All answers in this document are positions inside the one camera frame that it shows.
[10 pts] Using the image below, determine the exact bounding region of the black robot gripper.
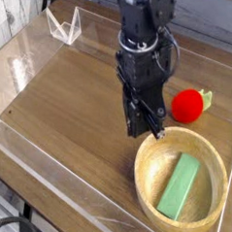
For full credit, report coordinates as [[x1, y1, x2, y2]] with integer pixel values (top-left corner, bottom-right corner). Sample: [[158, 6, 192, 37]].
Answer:
[[116, 34, 173, 140]]

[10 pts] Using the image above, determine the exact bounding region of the green rectangular block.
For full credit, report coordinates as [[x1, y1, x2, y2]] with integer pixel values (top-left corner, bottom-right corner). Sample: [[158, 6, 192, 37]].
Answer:
[[156, 152, 201, 220]]

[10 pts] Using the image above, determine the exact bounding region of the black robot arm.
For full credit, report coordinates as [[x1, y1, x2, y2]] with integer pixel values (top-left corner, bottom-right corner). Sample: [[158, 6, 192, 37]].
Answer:
[[116, 0, 181, 139]]

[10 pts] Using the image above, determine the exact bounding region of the brown wooden bowl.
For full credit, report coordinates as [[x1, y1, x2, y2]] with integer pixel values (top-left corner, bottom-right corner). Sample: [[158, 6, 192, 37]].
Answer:
[[134, 127, 228, 232]]

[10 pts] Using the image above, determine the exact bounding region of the red toy strawberry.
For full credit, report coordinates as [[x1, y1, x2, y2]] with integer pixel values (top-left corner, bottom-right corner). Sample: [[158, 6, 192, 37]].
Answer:
[[171, 89, 213, 123]]

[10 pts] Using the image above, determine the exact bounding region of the black cable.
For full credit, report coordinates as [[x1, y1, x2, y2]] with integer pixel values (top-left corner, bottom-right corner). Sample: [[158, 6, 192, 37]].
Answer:
[[152, 25, 182, 80]]

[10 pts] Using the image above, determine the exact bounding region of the clear acrylic corner bracket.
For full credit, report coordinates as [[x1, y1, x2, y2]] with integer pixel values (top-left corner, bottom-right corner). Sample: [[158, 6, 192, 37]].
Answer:
[[46, 8, 82, 45]]

